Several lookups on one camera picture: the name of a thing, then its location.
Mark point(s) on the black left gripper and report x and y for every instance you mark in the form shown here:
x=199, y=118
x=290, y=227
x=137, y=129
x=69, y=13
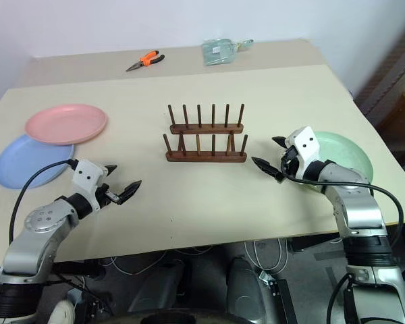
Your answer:
x=105, y=195

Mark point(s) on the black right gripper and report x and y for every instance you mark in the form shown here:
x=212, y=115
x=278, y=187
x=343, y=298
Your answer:
x=289, y=161

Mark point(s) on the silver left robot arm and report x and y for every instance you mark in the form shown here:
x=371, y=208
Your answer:
x=37, y=236

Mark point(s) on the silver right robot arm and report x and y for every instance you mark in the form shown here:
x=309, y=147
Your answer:
x=357, y=209

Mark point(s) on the wooden dish rack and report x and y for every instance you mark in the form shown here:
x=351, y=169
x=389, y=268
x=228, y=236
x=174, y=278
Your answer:
x=206, y=157

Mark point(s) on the green plastic plate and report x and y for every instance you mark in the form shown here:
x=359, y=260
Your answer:
x=347, y=152

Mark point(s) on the pink plastic plate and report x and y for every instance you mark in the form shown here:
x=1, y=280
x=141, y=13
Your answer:
x=65, y=123

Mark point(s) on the blue plastic plate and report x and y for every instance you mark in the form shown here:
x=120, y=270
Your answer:
x=23, y=165

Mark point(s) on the dark rounded grey shape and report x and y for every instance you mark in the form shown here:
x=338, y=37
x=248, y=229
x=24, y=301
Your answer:
x=244, y=290
x=162, y=287

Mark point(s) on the pale green packaged bag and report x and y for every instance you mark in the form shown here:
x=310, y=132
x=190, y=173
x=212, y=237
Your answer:
x=219, y=52

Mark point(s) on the orange black long-nose pliers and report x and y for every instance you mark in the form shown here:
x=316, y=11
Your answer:
x=148, y=58

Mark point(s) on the white shoe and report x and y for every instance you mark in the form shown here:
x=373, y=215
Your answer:
x=62, y=312

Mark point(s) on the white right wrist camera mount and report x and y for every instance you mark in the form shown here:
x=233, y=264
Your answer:
x=305, y=145

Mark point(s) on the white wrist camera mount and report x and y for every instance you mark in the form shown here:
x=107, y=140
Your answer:
x=86, y=175
x=305, y=145

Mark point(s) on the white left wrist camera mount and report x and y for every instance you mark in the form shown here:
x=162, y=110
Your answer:
x=86, y=175

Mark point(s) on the black table frame bar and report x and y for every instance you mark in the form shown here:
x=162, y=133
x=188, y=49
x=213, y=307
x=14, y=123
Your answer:
x=314, y=243
x=77, y=268

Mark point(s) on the black upright post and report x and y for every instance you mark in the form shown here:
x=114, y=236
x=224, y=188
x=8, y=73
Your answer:
x=283, y=300

